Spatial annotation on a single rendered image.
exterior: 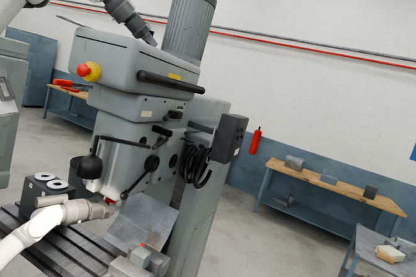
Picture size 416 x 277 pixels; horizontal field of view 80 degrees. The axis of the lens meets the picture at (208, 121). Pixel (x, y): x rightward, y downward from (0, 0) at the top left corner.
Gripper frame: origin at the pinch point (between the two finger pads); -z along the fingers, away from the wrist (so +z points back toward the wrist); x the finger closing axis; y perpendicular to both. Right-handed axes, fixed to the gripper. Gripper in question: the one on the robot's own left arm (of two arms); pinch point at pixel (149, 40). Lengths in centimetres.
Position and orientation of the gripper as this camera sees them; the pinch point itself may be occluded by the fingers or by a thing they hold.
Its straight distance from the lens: 101.8
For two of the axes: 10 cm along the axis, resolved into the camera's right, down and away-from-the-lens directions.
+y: 6.5, -7.4, 1.5
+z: -6.0, -6.3, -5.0
